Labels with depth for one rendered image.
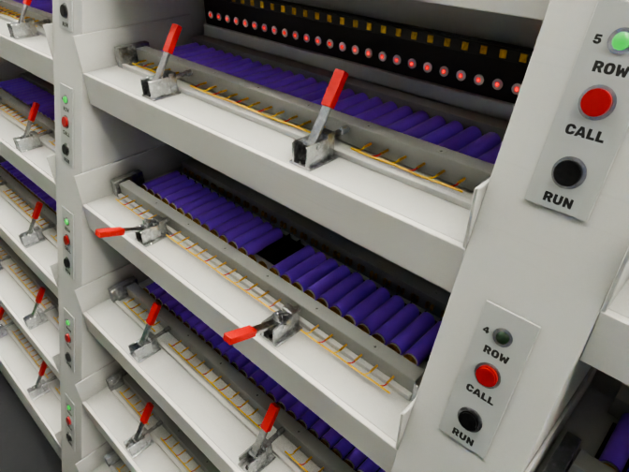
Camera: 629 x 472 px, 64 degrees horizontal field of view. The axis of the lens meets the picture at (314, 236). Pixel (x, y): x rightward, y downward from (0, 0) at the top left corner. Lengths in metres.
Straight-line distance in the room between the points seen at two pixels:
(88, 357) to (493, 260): 0.81
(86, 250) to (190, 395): 0.30
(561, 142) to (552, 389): 0.17
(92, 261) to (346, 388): 0.54
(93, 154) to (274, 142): 0.39
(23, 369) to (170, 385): 0.73
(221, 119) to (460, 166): 0.28
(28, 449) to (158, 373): 0.74
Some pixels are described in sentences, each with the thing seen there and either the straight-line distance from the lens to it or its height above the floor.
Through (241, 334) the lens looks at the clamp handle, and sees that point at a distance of 0.52.
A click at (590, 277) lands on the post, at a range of 0.36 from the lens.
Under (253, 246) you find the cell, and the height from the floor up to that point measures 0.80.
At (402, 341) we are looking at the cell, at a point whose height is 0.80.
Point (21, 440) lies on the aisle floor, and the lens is 1.54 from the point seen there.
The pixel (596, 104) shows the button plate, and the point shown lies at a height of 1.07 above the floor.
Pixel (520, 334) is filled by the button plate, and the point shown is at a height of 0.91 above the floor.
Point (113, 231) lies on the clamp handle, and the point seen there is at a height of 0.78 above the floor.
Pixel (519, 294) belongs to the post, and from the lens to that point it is 0.38.
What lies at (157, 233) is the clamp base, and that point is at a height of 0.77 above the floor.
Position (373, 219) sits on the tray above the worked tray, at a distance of 0.43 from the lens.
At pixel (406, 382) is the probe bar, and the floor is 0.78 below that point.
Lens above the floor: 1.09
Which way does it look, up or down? 23 degrees down
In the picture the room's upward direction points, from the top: 11 degrees clockwise
